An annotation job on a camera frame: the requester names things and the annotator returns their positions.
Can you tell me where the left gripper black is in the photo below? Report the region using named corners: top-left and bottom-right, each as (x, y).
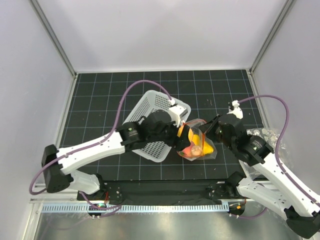
top-left (148, 117), bottom-right (190, 151)

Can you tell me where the yellow toy mango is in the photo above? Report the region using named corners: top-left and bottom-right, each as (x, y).
top-left (177, 125), bottom-right (200, 145)

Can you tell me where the clear zip bag orange zipper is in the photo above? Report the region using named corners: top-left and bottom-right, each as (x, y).
top-left (175, 118), bottom-right (218, 162)

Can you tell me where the yellow toy pear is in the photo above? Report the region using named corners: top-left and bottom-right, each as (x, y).
top-left (200, 140), bottom-right (215, 156)

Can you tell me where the white perforated plastic basket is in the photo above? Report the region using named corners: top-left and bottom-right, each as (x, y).
top-left (116, 90), bottom-right (191, 163)

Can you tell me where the pink toy peach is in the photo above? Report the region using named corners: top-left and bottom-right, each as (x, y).
top-left (180, 146), bottom-right (193, 158)

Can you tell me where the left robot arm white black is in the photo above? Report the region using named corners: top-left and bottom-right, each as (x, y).
top-left (42, 110), bottom-right (191, 200)

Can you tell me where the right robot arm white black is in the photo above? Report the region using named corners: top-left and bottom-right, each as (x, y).
top-left (200, 113), bottom-right (320, 239)

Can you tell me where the black grid mat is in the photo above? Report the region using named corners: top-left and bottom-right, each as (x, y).
top-left (60, 69), bottom-right (254, 181)

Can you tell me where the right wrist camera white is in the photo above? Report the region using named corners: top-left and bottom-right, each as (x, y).
top-left (227, 100), bottom-right (243, 120)

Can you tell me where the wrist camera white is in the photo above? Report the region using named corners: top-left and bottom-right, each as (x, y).
top-left (227, 100), bottom-right (243, 120)
top-left (168, 103), bottom-right (188, 127)

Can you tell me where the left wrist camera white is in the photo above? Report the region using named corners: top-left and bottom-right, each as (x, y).
top-left (168, 103), bottom-right (188, 127)

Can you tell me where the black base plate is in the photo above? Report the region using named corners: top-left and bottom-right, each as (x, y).
top-left (86, 179), bottom-right (244, 206)

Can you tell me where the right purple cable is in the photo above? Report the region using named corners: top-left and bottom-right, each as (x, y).
top-left (237, 94), bottom-right (320, 220)

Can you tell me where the purple cable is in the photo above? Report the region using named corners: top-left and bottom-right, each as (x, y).
top-left (29, 80), bottom-right (176, 217)
top-left (237, 94), bottom-right (320, 220)

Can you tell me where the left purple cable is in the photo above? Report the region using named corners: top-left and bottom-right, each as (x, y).
top-left (29, 80), bottom-right (176, 217)

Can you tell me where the right aluminium frame post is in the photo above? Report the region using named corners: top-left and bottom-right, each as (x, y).
top-left (249, 0), bottom-right (296, 75)

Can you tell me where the aluminium frame post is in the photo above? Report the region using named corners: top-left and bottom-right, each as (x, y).
top-left (28, 0), bottom-right (77, 78)
top-left (249, 0), bottom-right (296, 75)

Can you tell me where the white slotted cable duct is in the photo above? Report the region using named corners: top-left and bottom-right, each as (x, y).
top-left (41, 202), bottom-right (229, 214)

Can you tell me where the left aluminium frame post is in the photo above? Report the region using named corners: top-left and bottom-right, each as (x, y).
top-left (28, 0), bottom-right (77, 78)

